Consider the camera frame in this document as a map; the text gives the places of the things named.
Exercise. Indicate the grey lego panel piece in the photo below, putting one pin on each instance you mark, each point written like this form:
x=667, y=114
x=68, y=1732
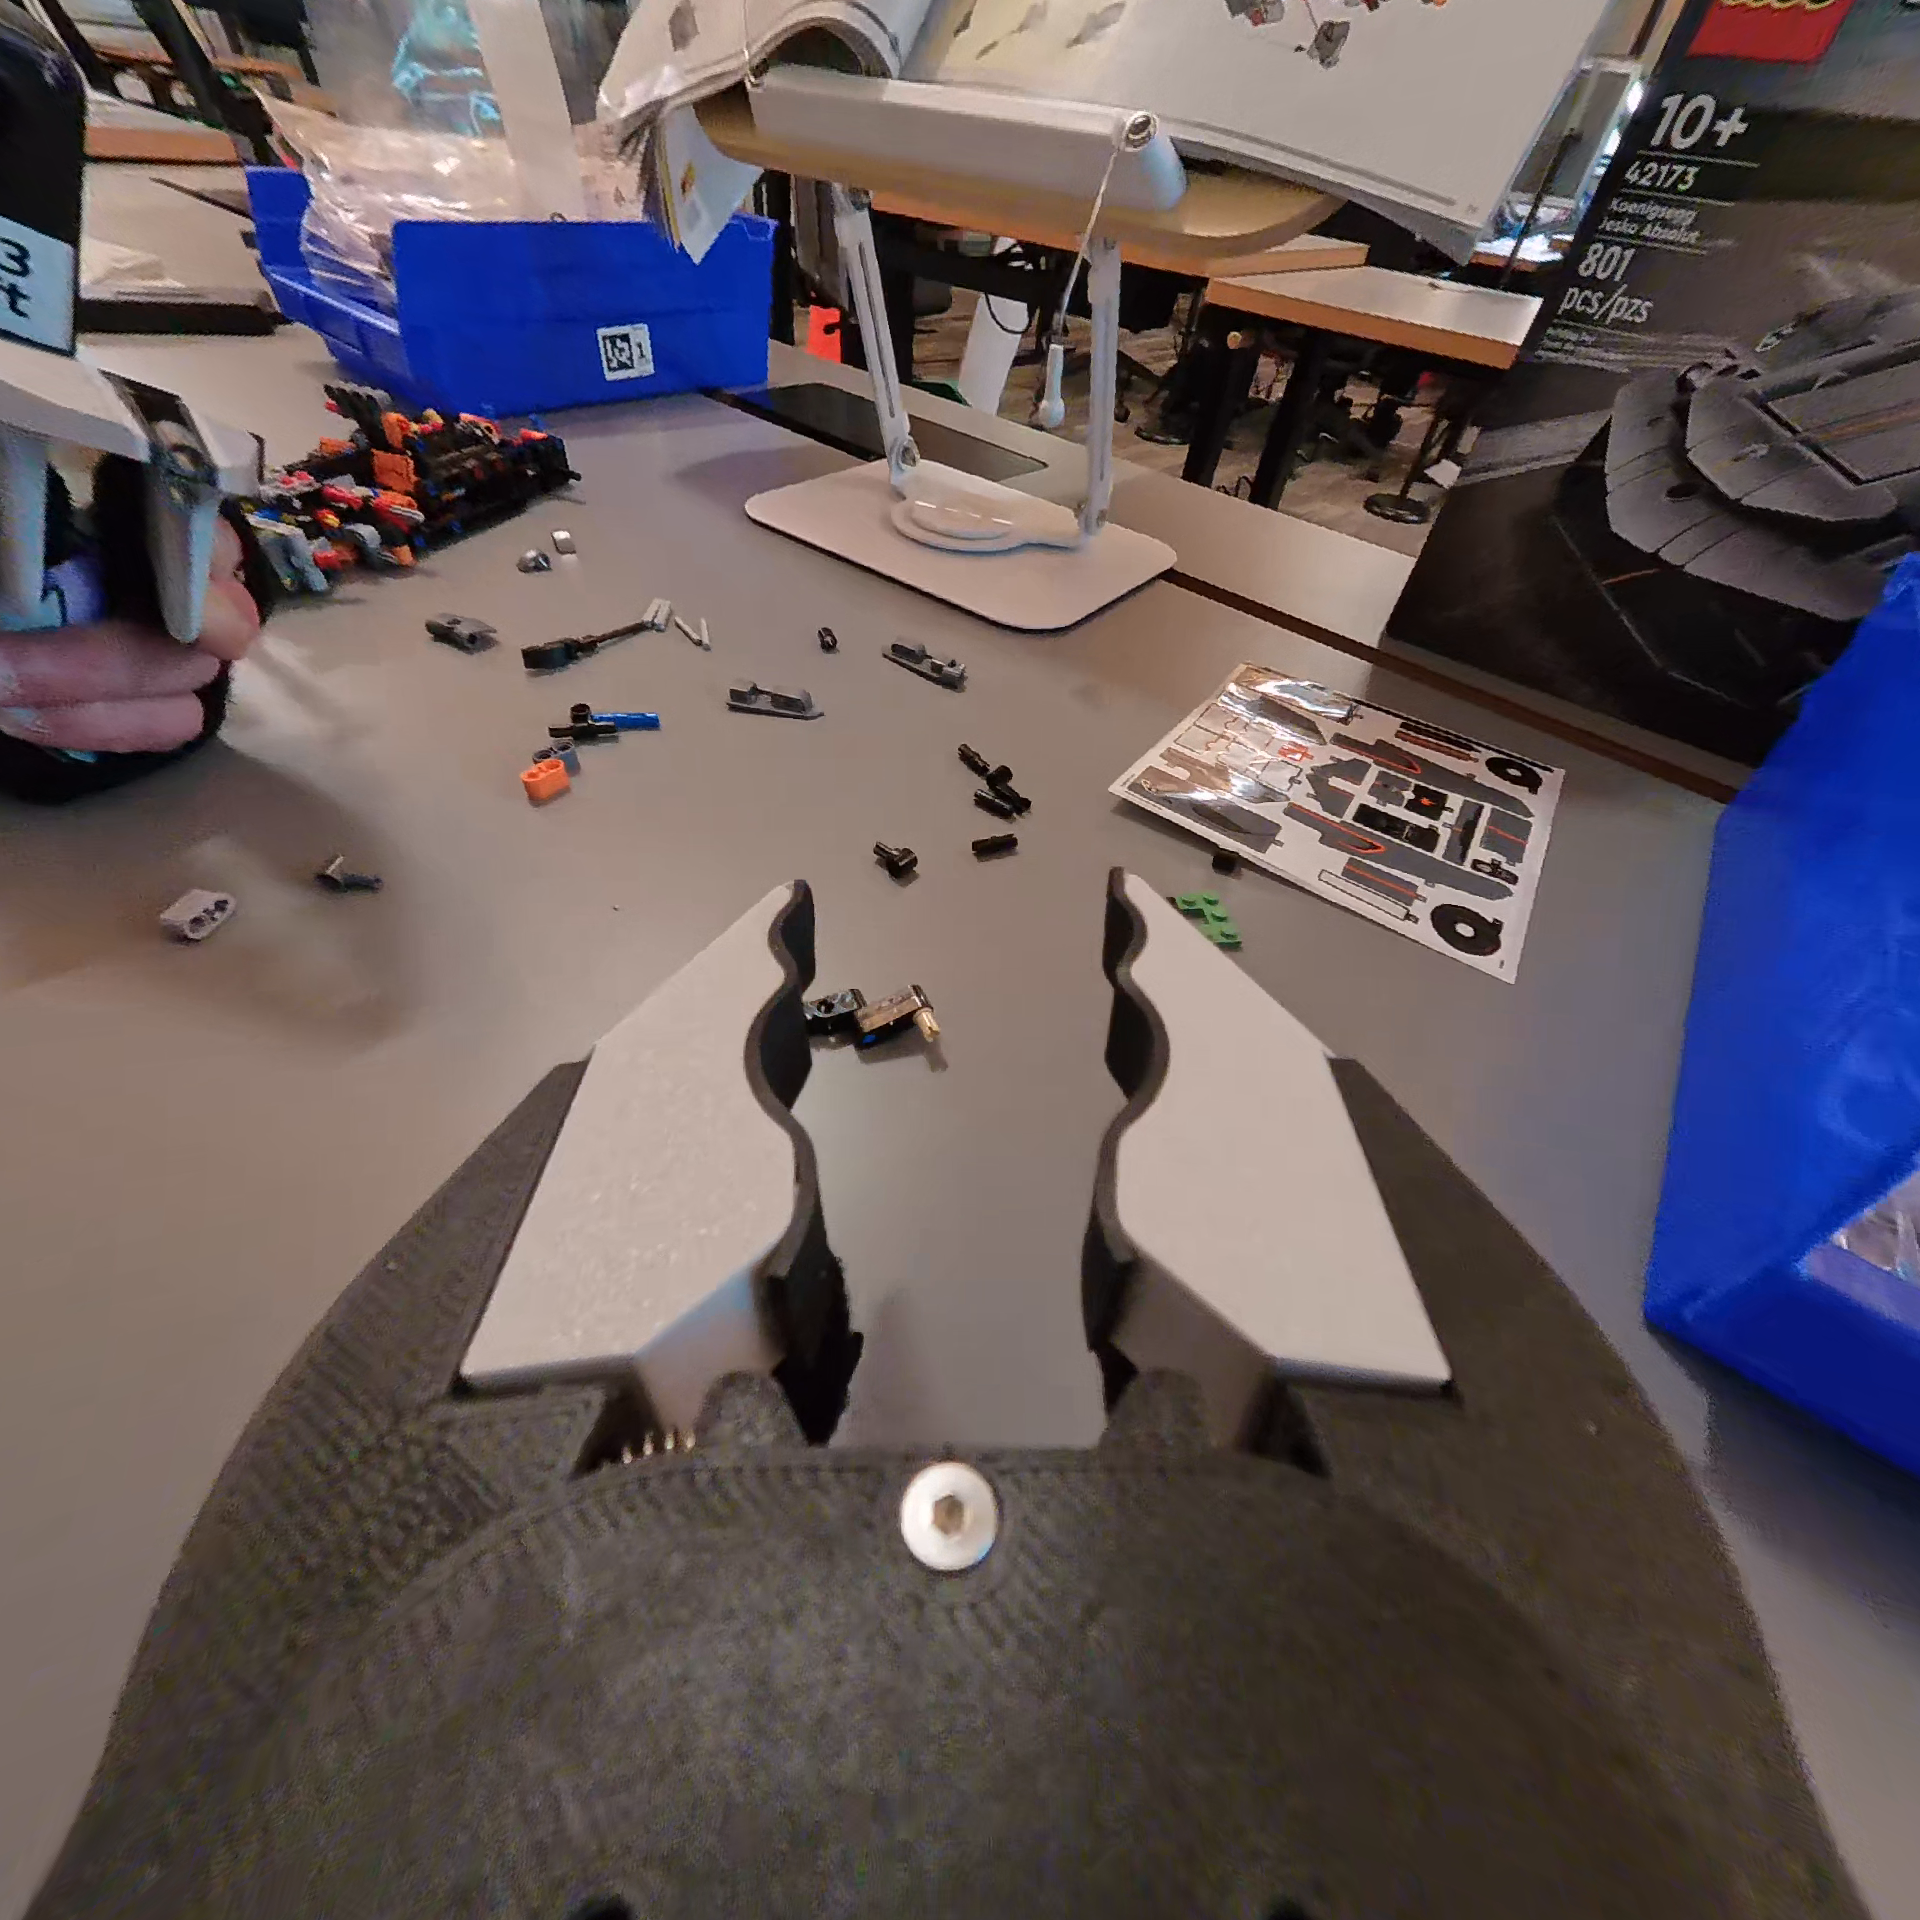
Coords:
x=773, y=700
x=921, y=661

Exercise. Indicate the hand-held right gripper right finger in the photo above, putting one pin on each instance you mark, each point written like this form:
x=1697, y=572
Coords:
x=1275, y=1200

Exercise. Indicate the blue bin with square label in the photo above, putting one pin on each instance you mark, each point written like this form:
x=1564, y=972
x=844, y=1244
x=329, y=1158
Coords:
x=480, y=317

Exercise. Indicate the blue lego pin black connector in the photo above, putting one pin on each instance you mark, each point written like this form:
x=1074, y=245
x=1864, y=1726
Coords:
x=578, y=724

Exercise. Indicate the green lego plate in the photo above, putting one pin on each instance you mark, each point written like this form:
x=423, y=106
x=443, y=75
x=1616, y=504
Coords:
x=1207, y=916

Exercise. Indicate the plain blue plastic bin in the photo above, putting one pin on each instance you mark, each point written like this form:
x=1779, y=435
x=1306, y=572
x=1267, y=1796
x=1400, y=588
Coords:
x=1799, y=975

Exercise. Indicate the lego car chassis model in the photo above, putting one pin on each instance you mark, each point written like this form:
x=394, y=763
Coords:
x=434, y=464

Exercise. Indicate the white book stand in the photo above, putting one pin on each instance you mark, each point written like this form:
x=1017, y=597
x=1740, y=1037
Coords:
x=960, y=580

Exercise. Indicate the clear plastic bags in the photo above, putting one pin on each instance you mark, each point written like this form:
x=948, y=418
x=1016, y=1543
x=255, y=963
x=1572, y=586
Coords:
x=359, y=196
x=1874, y=1237

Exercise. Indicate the orange lego connector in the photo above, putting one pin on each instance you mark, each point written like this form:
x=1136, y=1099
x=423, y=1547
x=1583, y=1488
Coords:
x=543, y=781

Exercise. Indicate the sticker sheet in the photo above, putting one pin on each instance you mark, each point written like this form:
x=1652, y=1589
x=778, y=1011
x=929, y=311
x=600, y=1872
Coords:
x=1349, y=811

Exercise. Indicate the black lego axle piece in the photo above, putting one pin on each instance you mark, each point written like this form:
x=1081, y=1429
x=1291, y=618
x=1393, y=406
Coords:
x=555, y=653

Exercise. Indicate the dark grey lego connector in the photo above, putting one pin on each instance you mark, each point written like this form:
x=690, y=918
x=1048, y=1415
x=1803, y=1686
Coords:
x=459, y=632

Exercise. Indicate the dark lego set box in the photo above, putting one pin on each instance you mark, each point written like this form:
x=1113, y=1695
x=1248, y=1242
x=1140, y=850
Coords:
x=1681, y=494

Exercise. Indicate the wooden office desk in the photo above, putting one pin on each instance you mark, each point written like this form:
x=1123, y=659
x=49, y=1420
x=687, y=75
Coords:
x=1380, y=318

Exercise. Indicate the light grey lego connector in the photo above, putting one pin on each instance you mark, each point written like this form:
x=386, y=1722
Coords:
x=196, y=916

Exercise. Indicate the person's left hand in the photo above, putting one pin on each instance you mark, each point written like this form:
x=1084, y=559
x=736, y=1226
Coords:
x=106, y=683

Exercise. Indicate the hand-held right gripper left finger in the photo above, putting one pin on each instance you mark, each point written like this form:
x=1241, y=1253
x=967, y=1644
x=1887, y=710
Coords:
x=645, y=1200

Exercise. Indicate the scattered black lego pins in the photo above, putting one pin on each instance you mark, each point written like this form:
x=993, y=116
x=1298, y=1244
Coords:
x=1001, y=791

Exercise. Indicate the dark blue-grey lego pin connector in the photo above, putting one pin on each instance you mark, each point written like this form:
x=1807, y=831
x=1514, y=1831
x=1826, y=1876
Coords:
x=347, y=879

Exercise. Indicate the instruction booklet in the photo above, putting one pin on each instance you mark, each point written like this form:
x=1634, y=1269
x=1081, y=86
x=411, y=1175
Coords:
x=1349, y=120

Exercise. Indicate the black lego gear rack assembly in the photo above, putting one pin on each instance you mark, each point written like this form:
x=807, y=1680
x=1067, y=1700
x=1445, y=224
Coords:
x=884, y=1019

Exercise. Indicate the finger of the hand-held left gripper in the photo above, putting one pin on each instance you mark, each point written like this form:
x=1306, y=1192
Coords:
x=188, y=511
x=36, y=480

